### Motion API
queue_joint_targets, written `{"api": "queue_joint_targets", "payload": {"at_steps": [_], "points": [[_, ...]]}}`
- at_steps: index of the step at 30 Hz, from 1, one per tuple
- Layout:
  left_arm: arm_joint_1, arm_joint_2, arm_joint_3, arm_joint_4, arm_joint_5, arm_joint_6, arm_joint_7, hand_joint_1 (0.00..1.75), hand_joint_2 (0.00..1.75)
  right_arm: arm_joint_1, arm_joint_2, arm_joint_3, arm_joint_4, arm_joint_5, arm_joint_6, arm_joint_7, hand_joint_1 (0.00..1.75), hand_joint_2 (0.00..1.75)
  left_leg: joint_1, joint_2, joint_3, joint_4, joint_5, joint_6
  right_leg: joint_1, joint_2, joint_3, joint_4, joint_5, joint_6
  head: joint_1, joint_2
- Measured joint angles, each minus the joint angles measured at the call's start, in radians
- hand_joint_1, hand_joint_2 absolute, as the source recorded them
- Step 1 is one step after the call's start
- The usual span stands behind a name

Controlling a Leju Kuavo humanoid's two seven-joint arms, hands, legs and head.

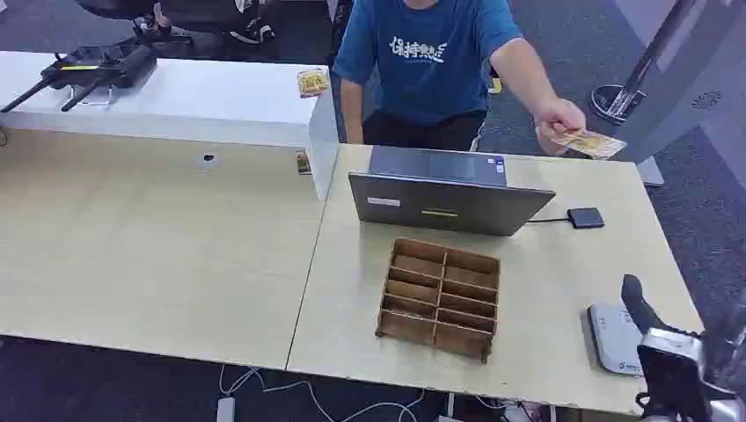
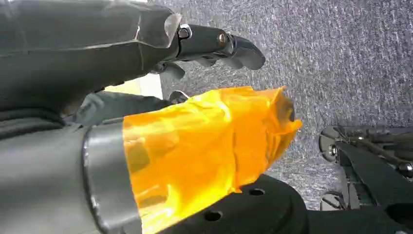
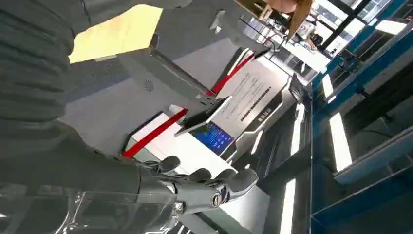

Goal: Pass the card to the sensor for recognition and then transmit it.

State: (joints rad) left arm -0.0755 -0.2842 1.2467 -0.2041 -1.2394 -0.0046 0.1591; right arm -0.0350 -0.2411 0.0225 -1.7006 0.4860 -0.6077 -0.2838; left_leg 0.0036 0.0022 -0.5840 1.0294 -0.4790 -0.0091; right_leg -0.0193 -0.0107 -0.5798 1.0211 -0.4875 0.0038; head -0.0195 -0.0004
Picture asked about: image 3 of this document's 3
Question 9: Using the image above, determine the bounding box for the blue metal frame partition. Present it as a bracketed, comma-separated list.
[310, 0, 413, 234]

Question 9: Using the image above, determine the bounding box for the person's hand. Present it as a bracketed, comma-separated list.
[264, 0, 299, 14]

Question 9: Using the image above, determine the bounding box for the white kiosk with blue screen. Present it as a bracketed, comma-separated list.
[124, 56, 307, 234]

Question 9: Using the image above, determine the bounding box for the grey stand with round grille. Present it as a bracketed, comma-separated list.
[117, 46, 227, 117]

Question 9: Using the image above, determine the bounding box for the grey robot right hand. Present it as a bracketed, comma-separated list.
[0, 122, 260, 234]

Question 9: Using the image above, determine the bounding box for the red barrier belt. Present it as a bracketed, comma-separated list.
[122, 53, 256, 159]

